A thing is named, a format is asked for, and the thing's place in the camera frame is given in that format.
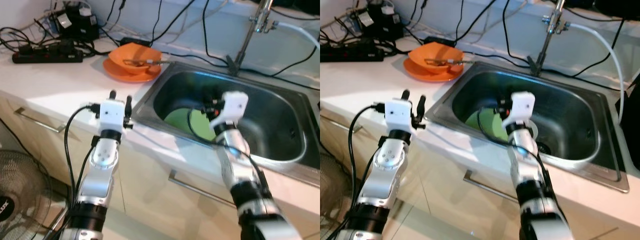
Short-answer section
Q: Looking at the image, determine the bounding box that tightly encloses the orange plastic plate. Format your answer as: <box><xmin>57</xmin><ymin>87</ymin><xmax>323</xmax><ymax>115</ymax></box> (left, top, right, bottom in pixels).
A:
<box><xmin>103</xmin><ymin>56</ymin><xmax>162</xmax><ymax>83</ymax></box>
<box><xmin>403</xmin><ymin>56</ymin><xmax>463</xmax><ymax>83</ymax></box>

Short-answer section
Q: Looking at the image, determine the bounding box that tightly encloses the orange plastic bowl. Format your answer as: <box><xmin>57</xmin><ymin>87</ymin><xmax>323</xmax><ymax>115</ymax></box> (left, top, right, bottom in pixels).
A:
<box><xmin>109</xmin><ymin>42</ymin><xmax>163</xmax><ymax>76</ymax></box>
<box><xmin>408</xmin><ymin>42</ymin><xmax>463</xmax><ymax>75</ymax></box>

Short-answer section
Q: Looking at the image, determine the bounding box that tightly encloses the green plastic plate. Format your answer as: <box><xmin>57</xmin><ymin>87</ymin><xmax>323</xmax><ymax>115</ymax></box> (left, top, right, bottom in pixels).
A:
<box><xmin>465</xmin><ymin>107</ymin><xmax>511</xmax><ymax>143</ymax></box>
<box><xmin>164</xmin><ymin>106</ymin><xmax>218</xmax><ymax>142</ymax></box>

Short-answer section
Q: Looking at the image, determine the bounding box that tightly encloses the metal fork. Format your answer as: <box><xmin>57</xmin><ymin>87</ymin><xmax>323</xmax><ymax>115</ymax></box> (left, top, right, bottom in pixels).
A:
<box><xmin>424</xmin><ymin>58</ymin><xmax>471</xmax><ymax>68</ymax></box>
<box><xmin>122</xmin><ymin>58</ymin><xmax>171</xmax><ymax>68</ymax></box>

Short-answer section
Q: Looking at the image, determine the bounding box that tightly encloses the stainless steel sink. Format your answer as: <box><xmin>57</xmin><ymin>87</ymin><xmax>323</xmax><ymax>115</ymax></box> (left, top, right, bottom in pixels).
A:
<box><xmin>131</xmin><ymin>61</ymin><xmax>321</xmax><ymax>171</ymax></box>
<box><xmin>425</xmin><ymin>61</ymin><xmax>631</xmax><ymax>193</ymax></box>

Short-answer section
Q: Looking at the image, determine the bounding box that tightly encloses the small black power brick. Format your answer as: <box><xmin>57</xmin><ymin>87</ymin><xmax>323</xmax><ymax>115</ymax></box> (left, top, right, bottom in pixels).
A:
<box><xmin>120</xmin><ymin>36</ymin><xmax>152</xmax><ymax>47</ymax></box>
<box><xmin>424</xmin><ymin>36</ymin><xmax>456</xmax><ymax>47</ymax></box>

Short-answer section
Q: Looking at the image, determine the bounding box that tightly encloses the metal faucet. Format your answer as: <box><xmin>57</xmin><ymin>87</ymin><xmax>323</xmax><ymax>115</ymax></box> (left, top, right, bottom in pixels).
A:
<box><xmin>226</xmin><ymin>0</ymin><xmax>278</xmax><ymax>77</ymax></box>
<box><xmin>527</xmin><ymin>0</ymin><xmax>573</xmax><ymax>77</ymax></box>

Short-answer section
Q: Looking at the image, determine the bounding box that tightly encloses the black power strip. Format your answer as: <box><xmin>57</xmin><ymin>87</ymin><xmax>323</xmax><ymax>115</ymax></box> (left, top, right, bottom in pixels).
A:
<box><xmin>12</xmin><ymin>47</ymin><xmax>84</xmax><ymax>64</ymax></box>
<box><xmin>320</xmin><ymin>45</ymin><xmax>383</xmax><ymax>63</ymax></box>

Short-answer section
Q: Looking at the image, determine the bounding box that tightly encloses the black charger box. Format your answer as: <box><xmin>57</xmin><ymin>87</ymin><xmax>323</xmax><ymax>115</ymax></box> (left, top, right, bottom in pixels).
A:
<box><xmin>52</xmin><ymin>5</ymin><xmax>99</xmax><ymax>42</ymax></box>
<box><xmin>352</xmin><ymin>4</ymin><xmax>403</xmax><ymax>41</ymax></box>

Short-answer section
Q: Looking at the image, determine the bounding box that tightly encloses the metal grille floor fan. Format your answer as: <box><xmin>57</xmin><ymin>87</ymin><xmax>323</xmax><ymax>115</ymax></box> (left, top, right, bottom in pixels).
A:
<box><xmin>0</xmin><ymin>149</ymin><xmax>53</xmax><ymax>240</ymax></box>
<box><xmin>320</xmin><ymin>152</ymin><xmax>341</xmax><ymax>226</ymax></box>

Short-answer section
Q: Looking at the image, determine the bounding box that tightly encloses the large black object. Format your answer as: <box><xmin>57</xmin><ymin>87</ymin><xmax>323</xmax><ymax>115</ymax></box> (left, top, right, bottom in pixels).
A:
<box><xmin>615</xmin><ymin>74</ymin><xmax>640</xmax><ymax>132</ymax></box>

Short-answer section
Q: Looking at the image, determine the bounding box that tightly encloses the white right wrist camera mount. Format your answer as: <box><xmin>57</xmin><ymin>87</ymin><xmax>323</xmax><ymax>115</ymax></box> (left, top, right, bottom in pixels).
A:
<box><xmin>502</xmin><ymin>91</ymin><xmax>536</xmax><ymax>129</ymax></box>
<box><xmin>209</xmin><ymin>91</ymin><xmax>249</xmax><ymax>132</ymax></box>

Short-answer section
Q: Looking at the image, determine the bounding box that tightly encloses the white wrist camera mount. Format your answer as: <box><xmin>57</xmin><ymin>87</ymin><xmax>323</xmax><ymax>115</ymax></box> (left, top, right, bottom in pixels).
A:
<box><xmin>98</xmin><ymin>100</ymin><xmax>126</xmax><ymax>132</ymax></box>
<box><xmin>209</xmin><ymin>91</ymin><xmax>249</xmax><ymax>132</ymax></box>
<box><xmin>502</xmin><ymin>91</ymin><xmax>536</xmax><ymax>129</ymax></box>
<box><xmin>386</xmin><ymin>99</ymin><xmax>416</xmax><ymax>133</ymax></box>

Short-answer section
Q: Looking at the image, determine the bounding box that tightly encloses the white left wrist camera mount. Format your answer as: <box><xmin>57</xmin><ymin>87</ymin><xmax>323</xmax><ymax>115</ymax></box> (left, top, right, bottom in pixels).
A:
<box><xmin>98</xmin><ymin>100</ymin><xmax>126</xmax><ymax>132</ymax></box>
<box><xmin>386</xmin><ymin>99</ymin><xmax>416</xmax><ymax>133</ymax></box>

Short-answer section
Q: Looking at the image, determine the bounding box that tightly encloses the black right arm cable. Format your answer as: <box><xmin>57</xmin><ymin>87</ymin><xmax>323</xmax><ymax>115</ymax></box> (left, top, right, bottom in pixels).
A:
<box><xmin>186</xmin><ymin>107</ymin><xmax>266</xmax><ymax>196</ymax></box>
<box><xmin>477</xmin><ymin>107</ymin><xmax>556</xmax><ymax>201</ymax></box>

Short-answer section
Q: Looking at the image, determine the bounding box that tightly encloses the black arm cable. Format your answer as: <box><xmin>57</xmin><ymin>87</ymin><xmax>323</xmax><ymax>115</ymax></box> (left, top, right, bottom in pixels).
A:
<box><xmin>477</xmin><ymin>107</ymin><xmax>556</xmax><ymax>201</ymax></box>
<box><xmin>63</xmin><ymin>103</ymin><xmax>103</xmax><ymax>211</ymax></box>
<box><xmin>186</xmin><ymin>107</ymin><xmax>266</xmax><ymax>196</ymax></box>
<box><xmin>348</xmin><ymin>103</ymin><xmax>388</xmax><ymax>201</ymax></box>

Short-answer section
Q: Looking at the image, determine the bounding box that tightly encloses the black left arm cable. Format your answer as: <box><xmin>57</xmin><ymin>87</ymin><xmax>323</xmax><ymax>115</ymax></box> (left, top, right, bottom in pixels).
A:
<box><xmin>348</xmin><ymin>103</ymin><xmax>388</xmax><ymax>201</ymax></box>
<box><xmin>63</xmin><ymin>103</ymin><xmax>103</xmax><ymax>211</ymax></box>

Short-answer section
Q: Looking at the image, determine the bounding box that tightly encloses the black hanging power cable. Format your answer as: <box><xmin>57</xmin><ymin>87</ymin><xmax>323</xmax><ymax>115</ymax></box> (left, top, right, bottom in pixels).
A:
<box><xmin>201</xmin><ymin>0</ymin><xmax>228</xmax><ymax>67</ymax></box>
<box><xmin>502</xmin><ymin>0</ymin><xmax>531</xmax><ymax>66</ymax></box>

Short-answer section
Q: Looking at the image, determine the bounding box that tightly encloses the white faucet hose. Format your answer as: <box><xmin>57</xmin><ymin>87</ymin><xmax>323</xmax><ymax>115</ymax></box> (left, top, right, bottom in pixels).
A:
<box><xmin>570</xmin><ymin>22</ymin><xmax>626</xmax><ymax>123</ymax></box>
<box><xmin>277</xmin><ymin>21</ymin><xmax>321</xmax><ymax>51</ymax></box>

